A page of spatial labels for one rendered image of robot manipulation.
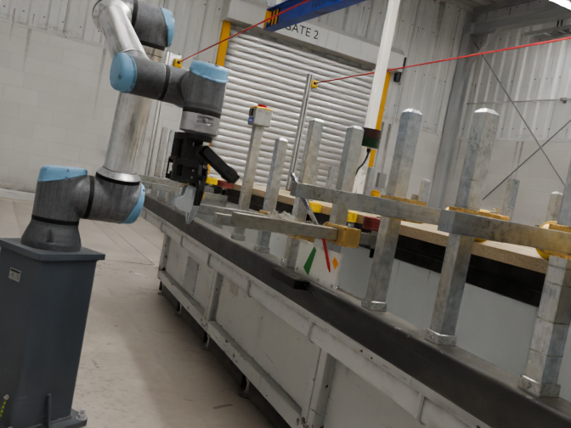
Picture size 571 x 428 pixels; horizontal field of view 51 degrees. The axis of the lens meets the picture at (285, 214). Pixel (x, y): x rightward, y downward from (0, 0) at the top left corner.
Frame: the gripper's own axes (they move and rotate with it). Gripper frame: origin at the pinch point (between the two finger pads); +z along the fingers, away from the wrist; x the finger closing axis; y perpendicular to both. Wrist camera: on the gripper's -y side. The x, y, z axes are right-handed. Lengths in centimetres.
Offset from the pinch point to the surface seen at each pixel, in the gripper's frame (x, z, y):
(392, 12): -158, -119, -139
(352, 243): 5.4, -0.5, -41.9
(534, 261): 49, -6, -59
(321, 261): -3.9, 6.4, -39.2
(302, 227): 1.8, -2.4, -28.6
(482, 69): -775, -296, -730
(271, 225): 1.7, -1.6, -20.1
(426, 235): 13, -6, -59
